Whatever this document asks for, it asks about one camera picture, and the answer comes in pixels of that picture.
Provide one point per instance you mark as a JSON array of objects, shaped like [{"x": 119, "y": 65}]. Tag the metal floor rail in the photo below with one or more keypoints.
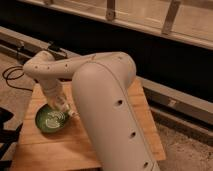
[{"x": 102, "y": 79}]

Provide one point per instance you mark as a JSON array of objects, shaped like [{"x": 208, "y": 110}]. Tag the green ceramic bowl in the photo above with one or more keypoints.
[{"x": 48, "y": 120}]

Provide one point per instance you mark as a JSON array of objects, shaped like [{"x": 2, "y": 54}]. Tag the wooden board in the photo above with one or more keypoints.
[{"x": 70, "y": 149}]

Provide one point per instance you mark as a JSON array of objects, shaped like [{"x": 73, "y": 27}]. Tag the black object at left edge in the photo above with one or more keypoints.
[{"x": 7, "y": 137}]

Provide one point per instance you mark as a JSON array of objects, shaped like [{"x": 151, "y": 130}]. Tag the black clamp on rail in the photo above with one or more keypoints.
[{"x": 57, "y": 51}]

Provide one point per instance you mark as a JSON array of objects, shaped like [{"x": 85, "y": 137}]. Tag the white plastic bottle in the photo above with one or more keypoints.
[{"x": 64, "y": 107}]

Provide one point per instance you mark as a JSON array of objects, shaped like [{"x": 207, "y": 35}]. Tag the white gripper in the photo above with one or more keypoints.
[{"x": 52, "y": 89}]

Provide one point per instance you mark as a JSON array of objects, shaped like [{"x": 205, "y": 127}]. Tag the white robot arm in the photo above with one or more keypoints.
[{"x": 117, "y": 137}]

